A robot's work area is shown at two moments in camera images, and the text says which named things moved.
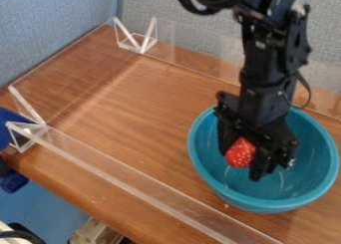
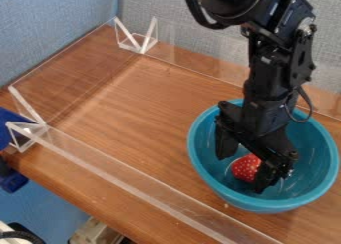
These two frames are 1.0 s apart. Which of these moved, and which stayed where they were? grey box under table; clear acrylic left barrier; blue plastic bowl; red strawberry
Moved: red strawberry
Stayed: blue plastic bowl; clear acrylic left barrier; grey box under table
